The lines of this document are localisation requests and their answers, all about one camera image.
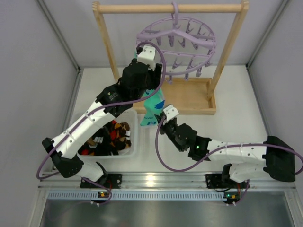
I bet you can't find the mint green sock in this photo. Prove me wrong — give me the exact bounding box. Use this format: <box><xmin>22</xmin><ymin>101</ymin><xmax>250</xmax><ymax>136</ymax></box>
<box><xmin>140</xmin><ymin>89</ymin><xmax>165</xmax><ymax>127</ymax></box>
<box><xmin>134</xmin><ymin>49</ymin><xmax>140</xmax><ymax>59</ymax></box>

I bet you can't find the black red yellow argyle sock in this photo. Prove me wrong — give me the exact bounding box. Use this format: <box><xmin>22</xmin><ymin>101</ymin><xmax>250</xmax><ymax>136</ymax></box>
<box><xmin>104</xmin><ymin>120</ymin><xmax>132</xmax><ymax>152</ymax></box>

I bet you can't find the lilac round clip hanger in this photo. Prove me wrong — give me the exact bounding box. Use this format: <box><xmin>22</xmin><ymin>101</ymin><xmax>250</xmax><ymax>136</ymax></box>
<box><xmin>136</xmin><ymin>2</ymin><xmax>217</xmax><ymax>84</ymax></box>

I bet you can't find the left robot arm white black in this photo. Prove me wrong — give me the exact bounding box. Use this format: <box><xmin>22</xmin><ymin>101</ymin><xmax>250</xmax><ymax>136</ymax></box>
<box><xmin>42</xmin><ymin>59</ymin><xmax>166</xmax><ymax>186</ymax></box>

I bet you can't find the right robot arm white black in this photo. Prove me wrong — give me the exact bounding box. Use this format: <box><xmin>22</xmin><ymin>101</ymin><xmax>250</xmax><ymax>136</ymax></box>
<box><xmin>156</xmin><ymin>114</ymin><xmax>296</xmax><ymax>183</ymax></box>

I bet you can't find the wooden hanging rack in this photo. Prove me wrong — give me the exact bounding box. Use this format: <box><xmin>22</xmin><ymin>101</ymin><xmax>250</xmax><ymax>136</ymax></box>
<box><xmin>92</xmin><ymin>1</ymin><xmax>249</xmax><ymax>115</ymax></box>

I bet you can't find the brown argyle sock in basket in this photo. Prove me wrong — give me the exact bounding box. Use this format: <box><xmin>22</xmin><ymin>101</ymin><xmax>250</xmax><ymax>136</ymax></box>
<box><xmin>118</xmin><ymin>122</ymin><xmax>130</xmax><ymax>131</ymax></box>

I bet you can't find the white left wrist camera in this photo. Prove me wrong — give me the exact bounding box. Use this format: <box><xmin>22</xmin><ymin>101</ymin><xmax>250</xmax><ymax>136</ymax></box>
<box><xmin>137</xmin><ymin>45</ymin><xmax>156</xmax><ymax>70</ymax></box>

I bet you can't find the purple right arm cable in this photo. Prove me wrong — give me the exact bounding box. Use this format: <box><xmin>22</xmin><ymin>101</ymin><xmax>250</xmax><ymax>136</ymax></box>
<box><xmin>155</xmin><ymin>115</ymin><xmax>303</xmax><ymax>205</ymax></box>

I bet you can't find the aluminium mounting rail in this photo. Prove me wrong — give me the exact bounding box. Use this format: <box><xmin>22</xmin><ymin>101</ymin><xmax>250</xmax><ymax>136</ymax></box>
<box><xmin>37</xmin><ymin>172</ymin><xmax>296</xmax><ymax>201</ymax></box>

